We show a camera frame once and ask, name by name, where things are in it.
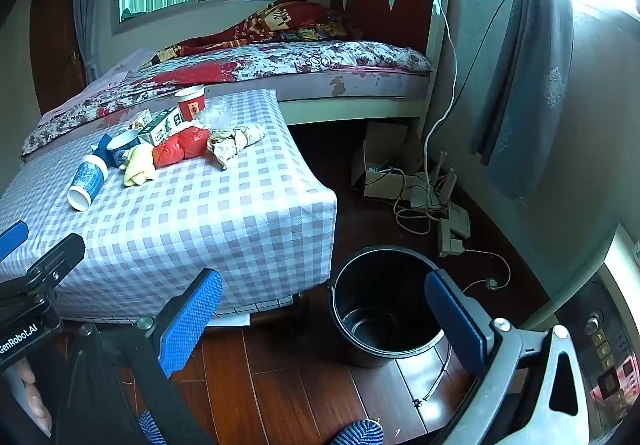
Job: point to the beige patterned cloth bundle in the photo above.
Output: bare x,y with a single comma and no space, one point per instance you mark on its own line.
225,144

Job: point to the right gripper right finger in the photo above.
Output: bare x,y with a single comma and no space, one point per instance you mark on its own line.
528,387

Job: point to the white power strip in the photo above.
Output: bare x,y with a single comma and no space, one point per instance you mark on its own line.
453,230

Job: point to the green white milk carton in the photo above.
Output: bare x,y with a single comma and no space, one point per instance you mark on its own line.
162,125

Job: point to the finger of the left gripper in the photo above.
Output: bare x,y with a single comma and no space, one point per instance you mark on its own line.
12,238
56,264

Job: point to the clear plastic bag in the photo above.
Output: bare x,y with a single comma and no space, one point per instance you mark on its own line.
216,115

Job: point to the dark wooden door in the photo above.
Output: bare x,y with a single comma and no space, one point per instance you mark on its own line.
58,70

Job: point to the yellow cloth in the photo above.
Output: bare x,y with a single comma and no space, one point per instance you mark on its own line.
138,165

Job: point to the red plastic bag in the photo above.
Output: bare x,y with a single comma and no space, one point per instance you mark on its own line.
186,144

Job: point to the bed with floral sheet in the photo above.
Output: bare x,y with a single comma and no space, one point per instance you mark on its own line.
244,63

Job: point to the red heart headboard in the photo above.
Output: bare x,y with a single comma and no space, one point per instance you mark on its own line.
377,93

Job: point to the blue striped slipper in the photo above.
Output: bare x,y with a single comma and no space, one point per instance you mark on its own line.
360,432
150,429

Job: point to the person left hand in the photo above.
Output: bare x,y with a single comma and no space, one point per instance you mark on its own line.
36,409

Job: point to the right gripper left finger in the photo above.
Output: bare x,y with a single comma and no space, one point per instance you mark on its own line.
165,348

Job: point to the red patterned blanket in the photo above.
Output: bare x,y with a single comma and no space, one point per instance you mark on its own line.
279,21

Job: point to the checkered tablecloth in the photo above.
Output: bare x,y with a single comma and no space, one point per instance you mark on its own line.
266,224

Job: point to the blue patterned paper cup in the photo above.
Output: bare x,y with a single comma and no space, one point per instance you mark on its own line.
87,182

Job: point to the red paper cup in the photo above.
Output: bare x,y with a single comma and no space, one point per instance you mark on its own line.
191,101

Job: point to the red white small carton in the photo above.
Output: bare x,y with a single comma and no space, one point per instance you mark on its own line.
140,120

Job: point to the blue white bowl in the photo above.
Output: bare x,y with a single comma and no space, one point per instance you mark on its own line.
118,146

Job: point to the cardboard box under bed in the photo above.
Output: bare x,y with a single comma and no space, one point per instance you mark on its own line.
390,159

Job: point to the grey blue curtain right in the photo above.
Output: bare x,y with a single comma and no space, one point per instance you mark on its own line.
517,126

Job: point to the black trash bucket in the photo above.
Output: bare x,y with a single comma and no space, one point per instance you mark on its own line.
378,306

